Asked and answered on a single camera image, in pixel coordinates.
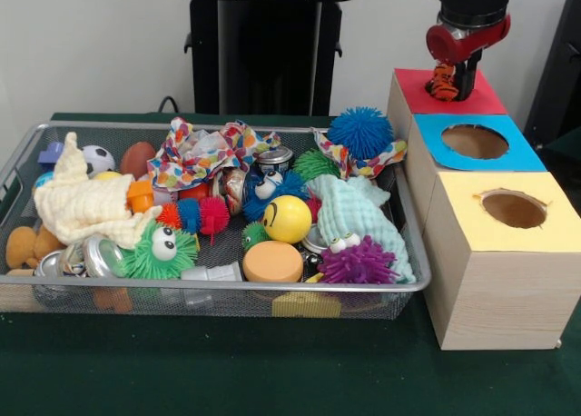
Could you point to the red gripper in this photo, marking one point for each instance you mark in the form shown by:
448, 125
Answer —
454, 46

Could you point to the orange tiger plush toy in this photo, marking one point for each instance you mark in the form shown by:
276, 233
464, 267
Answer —
444, 84

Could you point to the confetti print cloth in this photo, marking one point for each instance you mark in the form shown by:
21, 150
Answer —
358, 161
199, 157

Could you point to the light blue waffle cloth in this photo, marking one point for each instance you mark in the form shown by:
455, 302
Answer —
358, 207

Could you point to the cream waffle cloth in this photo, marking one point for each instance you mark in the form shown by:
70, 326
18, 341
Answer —
86, 202

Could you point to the wooden three-hole box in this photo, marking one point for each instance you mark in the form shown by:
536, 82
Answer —
499, 293

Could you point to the shallow mesh bin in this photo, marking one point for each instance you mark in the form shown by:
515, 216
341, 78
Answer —
204, 304

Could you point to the black upright panel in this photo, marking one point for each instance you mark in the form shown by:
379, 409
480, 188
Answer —
558, 71

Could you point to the green cloth side table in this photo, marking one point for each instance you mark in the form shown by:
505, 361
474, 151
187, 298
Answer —
565, 157

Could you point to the purple spiky ball with eyes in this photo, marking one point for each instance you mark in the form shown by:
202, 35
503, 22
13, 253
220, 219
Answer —
358, 264

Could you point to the yellow smiley ball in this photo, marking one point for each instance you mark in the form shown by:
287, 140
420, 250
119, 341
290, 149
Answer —
288, 218

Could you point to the orange foam disc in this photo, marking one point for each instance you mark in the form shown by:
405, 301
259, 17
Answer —
272, 261

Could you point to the red blue spiky ball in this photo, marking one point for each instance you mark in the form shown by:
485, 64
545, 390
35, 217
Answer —
195, 214

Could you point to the dark green tablecloth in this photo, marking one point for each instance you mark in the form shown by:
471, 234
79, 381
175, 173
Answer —
272, 370

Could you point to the green spiky ball with eyes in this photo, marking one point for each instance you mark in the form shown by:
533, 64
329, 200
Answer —
145, 257

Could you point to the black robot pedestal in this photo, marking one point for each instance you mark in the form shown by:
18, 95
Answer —
263, 48

